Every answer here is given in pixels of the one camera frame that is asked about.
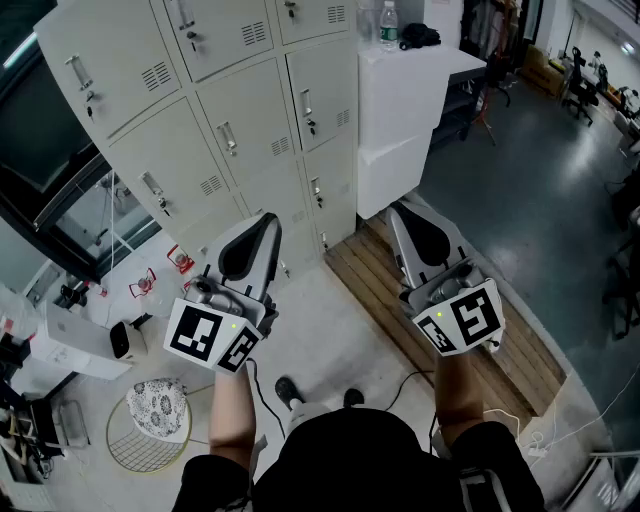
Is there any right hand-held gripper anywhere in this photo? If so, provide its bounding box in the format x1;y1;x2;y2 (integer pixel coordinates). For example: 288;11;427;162
384;200;507;358

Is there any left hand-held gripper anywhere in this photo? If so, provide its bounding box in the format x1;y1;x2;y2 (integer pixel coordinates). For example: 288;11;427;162
163;212;284;374

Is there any grey metal locker cabinet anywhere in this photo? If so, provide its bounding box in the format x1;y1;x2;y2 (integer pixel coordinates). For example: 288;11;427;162
33;0;360;281

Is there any person's left forearm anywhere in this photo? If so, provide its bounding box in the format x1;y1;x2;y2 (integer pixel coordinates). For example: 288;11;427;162
208;367;257;469

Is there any person's right forearm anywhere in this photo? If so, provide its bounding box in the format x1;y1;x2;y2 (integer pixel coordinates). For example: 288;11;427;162
433;349;486;441

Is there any wooden slat pallet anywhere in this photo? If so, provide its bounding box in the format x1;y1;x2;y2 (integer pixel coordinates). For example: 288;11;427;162
323;212;569;419

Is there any small red lantern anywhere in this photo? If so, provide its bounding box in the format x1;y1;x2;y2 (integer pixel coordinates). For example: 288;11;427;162
166;243;195;275
128;267;157;300

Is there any large white box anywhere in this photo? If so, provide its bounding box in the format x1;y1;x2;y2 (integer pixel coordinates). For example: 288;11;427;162
357;44;489;151
356;132;434;221

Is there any white appliance with black face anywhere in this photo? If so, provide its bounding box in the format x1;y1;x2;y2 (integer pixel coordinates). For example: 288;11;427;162
108;320;149;361

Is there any floral stool cushion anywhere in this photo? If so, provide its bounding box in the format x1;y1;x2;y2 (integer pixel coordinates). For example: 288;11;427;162
125;378;189;440

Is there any flat white carton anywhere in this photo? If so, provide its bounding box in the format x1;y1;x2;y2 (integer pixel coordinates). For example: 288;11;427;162
29;299;132;381

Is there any black bag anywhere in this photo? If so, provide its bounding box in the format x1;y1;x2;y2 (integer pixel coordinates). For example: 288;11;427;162
399;22;442;51

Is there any brown cardboard box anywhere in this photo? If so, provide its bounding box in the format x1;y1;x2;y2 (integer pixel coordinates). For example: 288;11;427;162
519;43;564;99

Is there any person's black shirt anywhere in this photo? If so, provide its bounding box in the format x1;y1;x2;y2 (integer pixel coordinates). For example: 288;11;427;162
172;407;546;512

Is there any clear plastic water bottle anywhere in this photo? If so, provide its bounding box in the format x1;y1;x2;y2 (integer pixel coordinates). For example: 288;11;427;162
378;0;400;54

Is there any black office chair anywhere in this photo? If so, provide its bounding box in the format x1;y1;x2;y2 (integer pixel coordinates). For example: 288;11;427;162
562;47;600;126

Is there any clothes rack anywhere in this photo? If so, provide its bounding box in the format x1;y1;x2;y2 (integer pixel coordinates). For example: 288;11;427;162
459;0;529;59

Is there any black framed glass window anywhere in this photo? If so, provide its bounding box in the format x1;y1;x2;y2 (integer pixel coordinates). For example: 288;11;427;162
0;0;164;284

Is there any black cable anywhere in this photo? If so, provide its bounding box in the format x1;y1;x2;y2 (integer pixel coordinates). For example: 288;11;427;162
389;369;441;451
244;357;287;441

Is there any gold wire stool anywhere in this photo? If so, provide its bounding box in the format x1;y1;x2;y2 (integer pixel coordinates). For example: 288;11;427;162
105;382;194;475

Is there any white cable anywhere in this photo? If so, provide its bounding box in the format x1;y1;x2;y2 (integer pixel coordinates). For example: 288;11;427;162
482;359;640;471

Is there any grey shoulder strap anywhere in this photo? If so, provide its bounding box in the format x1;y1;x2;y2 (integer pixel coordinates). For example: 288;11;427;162
457;467;504;512

